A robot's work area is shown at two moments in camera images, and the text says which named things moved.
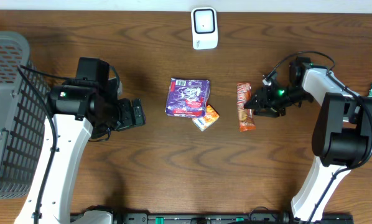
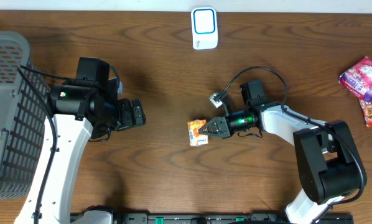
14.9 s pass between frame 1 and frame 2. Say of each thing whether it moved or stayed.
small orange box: moved
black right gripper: moved
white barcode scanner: stayed
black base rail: stayed
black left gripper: stayed
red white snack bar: moved
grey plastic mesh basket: stayed
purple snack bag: moved
